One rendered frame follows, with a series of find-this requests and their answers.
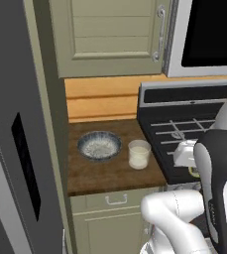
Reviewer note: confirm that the green drawer front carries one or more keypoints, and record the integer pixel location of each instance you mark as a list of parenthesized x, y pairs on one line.
[(115, 200)]

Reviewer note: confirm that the black hob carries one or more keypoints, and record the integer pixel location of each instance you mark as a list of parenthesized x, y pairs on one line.
[(177, 129)]

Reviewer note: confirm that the green cupboard door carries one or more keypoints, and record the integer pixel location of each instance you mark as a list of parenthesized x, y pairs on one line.
[(113, 233), (108, 36)]

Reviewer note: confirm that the green lower cupboard door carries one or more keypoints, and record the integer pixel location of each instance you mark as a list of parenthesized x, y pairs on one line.
[(113, 233)]

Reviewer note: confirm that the grey fridge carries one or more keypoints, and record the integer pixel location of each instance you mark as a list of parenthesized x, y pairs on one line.
[(16, 139)]

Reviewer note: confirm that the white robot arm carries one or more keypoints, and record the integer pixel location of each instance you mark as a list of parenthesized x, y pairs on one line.
[(181, 211)]

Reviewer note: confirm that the silver microwave oven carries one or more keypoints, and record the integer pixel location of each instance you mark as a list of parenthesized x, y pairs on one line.
[(204, 36)]

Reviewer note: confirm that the green upper cupboard door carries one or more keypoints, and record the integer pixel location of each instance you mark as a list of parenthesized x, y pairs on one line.
[(108, 36)]

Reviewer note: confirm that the glass of lemonade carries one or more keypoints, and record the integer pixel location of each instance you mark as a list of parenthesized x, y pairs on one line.
[(139, 154)]

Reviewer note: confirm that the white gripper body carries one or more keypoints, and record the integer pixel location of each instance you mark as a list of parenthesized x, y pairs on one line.
[(184, 153)]

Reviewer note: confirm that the blue rimmed ice bowl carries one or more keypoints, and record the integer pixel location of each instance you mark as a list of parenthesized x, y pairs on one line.
[(99, 146)]

